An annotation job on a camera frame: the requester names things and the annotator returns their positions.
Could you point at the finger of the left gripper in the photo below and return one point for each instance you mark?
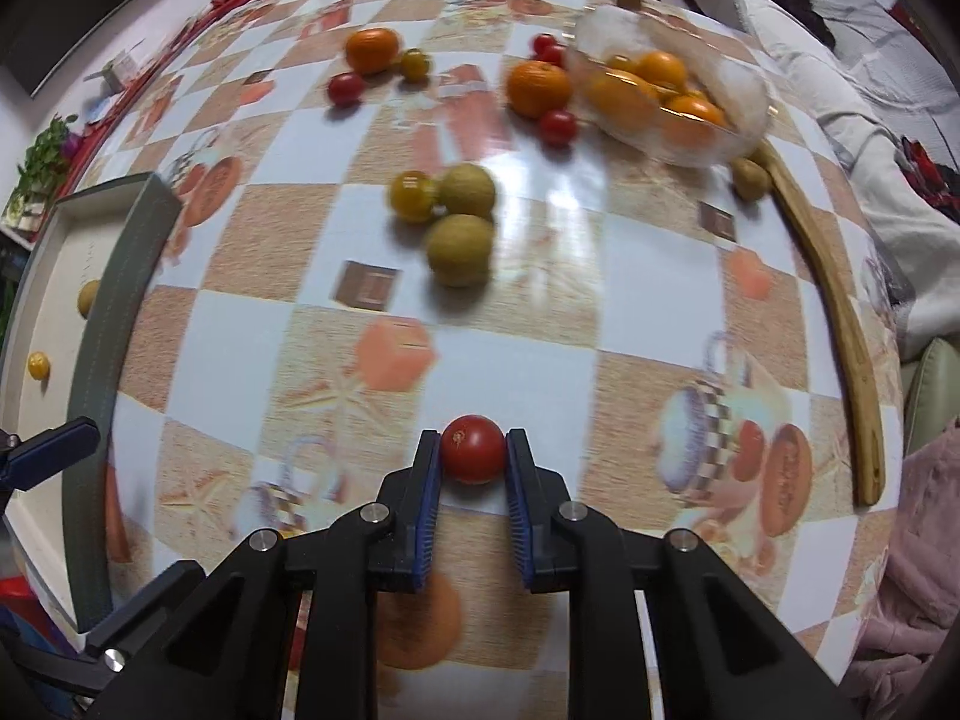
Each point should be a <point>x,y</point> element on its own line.
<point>28,462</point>

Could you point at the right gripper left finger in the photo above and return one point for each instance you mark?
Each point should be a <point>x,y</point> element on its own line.
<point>221,644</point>

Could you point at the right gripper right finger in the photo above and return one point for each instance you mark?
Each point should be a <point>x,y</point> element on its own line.
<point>655,620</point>

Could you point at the red cherry tomato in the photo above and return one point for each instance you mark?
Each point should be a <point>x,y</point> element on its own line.
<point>345,89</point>
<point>558,128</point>
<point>473,450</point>

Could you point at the tan longan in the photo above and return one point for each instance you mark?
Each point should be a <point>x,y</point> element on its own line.
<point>467,189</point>
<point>86,298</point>
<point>459,249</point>

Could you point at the small yellow tomato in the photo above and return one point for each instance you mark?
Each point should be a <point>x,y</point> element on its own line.
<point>39,366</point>

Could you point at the white shallow tray box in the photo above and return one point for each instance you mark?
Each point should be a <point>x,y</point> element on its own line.
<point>113,233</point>

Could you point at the pink cloth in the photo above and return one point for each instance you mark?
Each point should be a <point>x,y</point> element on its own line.
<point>918,598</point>

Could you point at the long wooden back scratcher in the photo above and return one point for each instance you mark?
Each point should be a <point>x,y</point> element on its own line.
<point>849,345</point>

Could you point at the green potted plant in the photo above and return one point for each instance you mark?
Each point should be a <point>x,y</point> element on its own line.
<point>41,174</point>

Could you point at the longan beside bowl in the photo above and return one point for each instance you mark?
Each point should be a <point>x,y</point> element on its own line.
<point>751,181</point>

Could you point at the orange in bowl front right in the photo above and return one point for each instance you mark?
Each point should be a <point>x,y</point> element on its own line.
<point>691,122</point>

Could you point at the far left orange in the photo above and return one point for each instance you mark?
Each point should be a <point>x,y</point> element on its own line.
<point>370,51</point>

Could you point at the dark yellow tomato by orange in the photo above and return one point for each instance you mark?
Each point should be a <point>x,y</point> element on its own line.
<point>414,67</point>

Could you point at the glass fruit bowl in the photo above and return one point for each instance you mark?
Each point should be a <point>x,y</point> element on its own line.
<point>612,38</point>

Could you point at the large orange near bowl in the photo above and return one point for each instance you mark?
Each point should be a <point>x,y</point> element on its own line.
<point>534,88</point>

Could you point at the grey white blanket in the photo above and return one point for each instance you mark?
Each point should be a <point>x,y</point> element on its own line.
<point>890,114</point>

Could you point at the red tomato behind bowl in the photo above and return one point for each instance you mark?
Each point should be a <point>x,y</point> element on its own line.
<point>548,49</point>

